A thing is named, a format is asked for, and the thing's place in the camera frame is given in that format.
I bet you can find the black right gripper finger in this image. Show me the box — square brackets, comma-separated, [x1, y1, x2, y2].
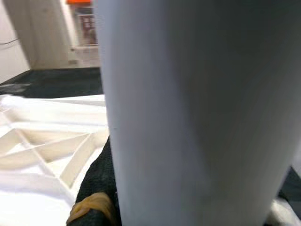
[65, 135, 123, 226]

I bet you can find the white plastic table leg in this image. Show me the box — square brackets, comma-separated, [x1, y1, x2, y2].
[95, 0, 301, 226]

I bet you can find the yellow rubber band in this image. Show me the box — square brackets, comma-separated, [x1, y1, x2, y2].
[68, 192, 118, 224]

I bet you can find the white plastic table top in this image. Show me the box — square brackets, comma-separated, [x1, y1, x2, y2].
[0, 94, 301, 226]

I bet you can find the black table cloth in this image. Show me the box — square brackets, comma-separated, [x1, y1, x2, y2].
[0, 67, 301, 201]

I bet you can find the bench with white lace cloth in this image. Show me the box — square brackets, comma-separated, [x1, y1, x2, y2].
[68, 44, 102, 68]

